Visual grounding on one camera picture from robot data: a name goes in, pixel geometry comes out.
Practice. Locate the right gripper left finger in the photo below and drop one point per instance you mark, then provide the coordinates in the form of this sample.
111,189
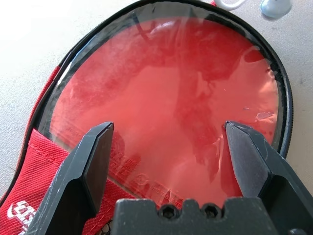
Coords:
73,176

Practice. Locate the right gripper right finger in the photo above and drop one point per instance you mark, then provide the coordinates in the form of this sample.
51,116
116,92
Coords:
264,166

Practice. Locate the black red paddle case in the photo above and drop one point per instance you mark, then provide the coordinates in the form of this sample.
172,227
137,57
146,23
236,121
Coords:
49,156

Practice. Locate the red ping-pong paddle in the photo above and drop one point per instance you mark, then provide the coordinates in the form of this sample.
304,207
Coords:
159,98

